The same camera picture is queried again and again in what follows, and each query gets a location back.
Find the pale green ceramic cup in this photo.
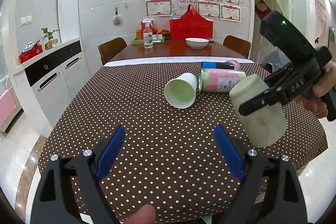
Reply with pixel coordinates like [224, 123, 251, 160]
[229, 74, 288, 148]

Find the white paper cup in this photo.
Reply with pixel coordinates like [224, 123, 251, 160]
[164, 73, 198, 109]

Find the person's right hand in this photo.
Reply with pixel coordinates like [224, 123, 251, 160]
[295, 61, 336, 119]

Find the person's left thumb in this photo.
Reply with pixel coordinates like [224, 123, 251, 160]
[124, 204, 156, 224]

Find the grey cloth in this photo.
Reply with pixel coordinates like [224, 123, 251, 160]
[260, 51, 290, 73]

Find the blue black pink bag roll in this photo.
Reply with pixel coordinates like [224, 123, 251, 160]
[201, 60, 240, 71]

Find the brown chair right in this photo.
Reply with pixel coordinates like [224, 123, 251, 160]
[223, 35, 252, 58]

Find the brown chair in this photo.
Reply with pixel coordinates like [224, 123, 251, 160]
[98, 38, 127, 65]
[223, 35, 252, 58]

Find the pink green bag roll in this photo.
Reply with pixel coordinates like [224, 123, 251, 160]
[199, 68, 247, 93]

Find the wooden dining table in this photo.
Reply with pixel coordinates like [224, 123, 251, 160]
[110, 40, 247, 61]

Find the white bowl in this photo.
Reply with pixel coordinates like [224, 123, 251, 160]
[185, 38, 209, 50]

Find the pink towel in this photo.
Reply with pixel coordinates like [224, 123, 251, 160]
[0, 89, 17, 127]

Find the white black sideboard cabinet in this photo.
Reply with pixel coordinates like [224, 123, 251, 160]
[13, 39, 89, 135]

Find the brown polka dot tablecloth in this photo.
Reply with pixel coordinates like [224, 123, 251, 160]
[37, 61, 329, 223]

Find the red gift bag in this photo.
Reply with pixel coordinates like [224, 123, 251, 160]
[169, 5, 214, 40]

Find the green tray with items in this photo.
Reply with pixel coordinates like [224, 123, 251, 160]
[131, 28, 171, 45]

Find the clear spray bottle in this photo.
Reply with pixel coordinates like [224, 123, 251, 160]
[142, 18, 153, 49]

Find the brown chair left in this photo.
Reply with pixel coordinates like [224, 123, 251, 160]
[98, 38, 127, 65]

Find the red box on cabinet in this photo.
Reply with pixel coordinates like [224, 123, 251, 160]
[19, 41, 43, 64]

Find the potted green plant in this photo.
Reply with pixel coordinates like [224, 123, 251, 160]
[41, 27, 60, 50]

